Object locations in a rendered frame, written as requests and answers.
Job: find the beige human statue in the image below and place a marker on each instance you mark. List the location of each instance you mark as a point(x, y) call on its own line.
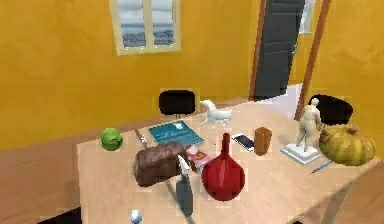
point(305, 140)

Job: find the light wooden table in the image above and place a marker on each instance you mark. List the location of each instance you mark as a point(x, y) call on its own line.
point(266, 186)

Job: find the white horse figurine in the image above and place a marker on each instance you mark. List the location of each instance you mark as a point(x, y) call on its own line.
point(216, 114)

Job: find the brown bread loaf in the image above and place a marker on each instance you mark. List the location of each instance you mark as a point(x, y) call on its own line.
point(156, 163)

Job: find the red round vase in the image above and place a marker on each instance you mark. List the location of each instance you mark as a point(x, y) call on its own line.
point(223, 175)

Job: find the dark grey room door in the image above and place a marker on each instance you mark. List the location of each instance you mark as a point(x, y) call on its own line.
point(278, 50)

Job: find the blue pen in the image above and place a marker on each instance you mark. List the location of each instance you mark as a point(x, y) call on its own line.
point(321, 166)

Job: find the small white ball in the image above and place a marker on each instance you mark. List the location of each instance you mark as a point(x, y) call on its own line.
point(136, 216)

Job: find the red white packet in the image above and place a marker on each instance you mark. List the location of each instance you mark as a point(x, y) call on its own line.
point(198, 156)

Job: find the thin grey pencil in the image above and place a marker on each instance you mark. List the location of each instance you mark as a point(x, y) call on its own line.
point(210, 140)

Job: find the cream framed window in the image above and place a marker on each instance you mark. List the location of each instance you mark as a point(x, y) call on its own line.
point(146, 25)

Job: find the green lettuce head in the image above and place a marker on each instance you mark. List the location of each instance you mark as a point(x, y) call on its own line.
point(111, 139)

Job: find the brown cup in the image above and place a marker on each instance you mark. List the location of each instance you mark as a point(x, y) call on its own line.
point(262, 141)

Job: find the yellow orange pumpkin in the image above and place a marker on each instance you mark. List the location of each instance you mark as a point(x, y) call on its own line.
point(346, 145)

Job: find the black chair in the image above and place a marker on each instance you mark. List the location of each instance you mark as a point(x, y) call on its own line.
point(177, 102)
point(333, 110)

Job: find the teal book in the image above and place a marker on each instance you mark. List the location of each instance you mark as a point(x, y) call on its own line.
point(175, 133)

